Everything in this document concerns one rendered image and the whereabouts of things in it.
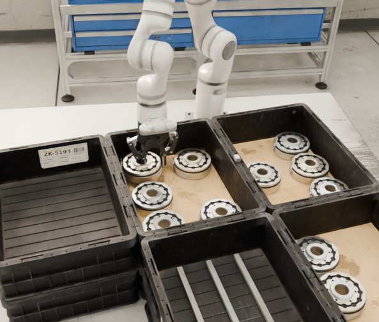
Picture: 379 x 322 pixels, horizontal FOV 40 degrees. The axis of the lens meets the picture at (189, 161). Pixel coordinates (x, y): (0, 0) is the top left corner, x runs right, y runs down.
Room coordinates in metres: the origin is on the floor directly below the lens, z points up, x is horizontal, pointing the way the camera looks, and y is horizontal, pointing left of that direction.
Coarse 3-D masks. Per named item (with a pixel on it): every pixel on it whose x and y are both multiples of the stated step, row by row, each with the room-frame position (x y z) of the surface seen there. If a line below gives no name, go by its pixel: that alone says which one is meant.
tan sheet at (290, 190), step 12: (240, 144) 1.26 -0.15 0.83; (252, 144) 1.26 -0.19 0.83; (264, 144) 1.26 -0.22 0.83; (240, 156) 1.20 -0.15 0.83; (252, 156) 1.20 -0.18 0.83; (264, 156) 1.20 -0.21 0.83; (276, 156) 1.21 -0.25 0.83; (288, 168) 1.15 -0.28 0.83; (288, 180) 1.10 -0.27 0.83; (276, 192) 1.05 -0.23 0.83; (288, 192) 1.05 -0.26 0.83; (300, 192) 1.05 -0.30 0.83
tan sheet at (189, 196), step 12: (168, 156) 1.19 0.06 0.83; (168, 168) 1.13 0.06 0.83; (156, 180) 1.08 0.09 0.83; (168, 180) 1.08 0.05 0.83; (180, 180) 1.08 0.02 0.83; (192, 180) 1.08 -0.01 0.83; (204, 180) 1.09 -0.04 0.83; (216, 180) 1.09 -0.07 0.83; (180, 192) 1.03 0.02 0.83; (192, 192) 1.04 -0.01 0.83; (204, 192) 1.04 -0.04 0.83; (216, 192) 1.04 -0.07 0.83; (228, 192) 1.04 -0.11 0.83; (180, 204) 0.99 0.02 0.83; (192, 204) 0.99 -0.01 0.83; (192, 216) 0.95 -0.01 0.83
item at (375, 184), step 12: (264, 108) 1.30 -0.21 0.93; (276, 108) 1.31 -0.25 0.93; (288, 108) 1.31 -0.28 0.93; (216, 120) 1.23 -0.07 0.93; (228, 144) 1.12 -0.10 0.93; (348, 156) 1.09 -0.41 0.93; (360, 168) 1.04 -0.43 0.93; (252, 180) 0.97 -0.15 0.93; (372, 180) 0.99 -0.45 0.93; (336, 192) 0.94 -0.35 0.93; (348, 192) 0.94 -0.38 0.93; (276, 204) 0.89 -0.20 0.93; (288, 204) 0.89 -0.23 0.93
